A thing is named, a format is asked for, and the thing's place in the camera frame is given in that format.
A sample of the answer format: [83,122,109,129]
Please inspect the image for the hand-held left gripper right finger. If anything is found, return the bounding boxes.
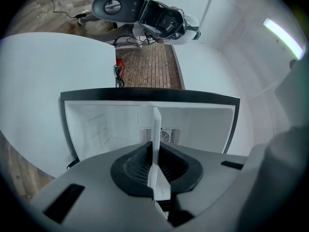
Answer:
[158,143,248,218]

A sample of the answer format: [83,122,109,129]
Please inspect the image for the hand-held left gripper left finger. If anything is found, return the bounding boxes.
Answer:
[30,141,174,232]

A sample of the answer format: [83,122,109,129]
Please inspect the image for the black mini fridge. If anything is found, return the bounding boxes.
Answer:
[60,87,241,164]

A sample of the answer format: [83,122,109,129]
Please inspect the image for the white table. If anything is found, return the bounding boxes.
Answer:
[0,32,116,178]

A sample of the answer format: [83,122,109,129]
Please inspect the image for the red crate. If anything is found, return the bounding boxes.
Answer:
[115,57,126,78]

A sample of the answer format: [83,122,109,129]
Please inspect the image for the ceiling light strip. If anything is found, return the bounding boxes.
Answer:
[262,17,305,60]

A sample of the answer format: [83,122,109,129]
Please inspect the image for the black backpack rig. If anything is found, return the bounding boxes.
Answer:
[139,0,185,40]

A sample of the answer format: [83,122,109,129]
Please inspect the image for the black oval shell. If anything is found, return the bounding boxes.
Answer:
[91,0,148,24]

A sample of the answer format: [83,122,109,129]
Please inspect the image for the black cable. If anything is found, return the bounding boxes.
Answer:
[38,0,89,19]

